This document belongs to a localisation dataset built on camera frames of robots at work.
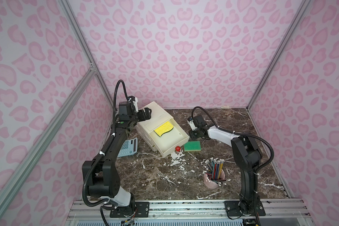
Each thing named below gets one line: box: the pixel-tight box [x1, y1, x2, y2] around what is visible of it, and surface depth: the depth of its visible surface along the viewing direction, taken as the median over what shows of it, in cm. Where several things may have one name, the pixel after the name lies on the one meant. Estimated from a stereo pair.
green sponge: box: [183, 140, 202, 152], surface depth 97 cm
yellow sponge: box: [153, 121, 174, 138], surface depth 88 cm
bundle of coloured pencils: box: [202, 157, 232, 187], surface depth 77 cm
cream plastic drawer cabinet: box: [135, 101, 184, 158], surface depth 87 cm
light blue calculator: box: [117, 137, 138, 158], surface depth 97 cm
